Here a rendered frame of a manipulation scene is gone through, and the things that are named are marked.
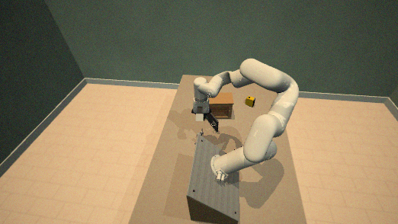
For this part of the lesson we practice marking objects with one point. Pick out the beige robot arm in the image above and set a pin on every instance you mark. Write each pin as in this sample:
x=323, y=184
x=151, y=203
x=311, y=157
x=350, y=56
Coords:
x=257, y=147

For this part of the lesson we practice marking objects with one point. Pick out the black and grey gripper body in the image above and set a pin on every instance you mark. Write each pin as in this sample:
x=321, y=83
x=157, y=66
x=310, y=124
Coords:
x=205, y=105

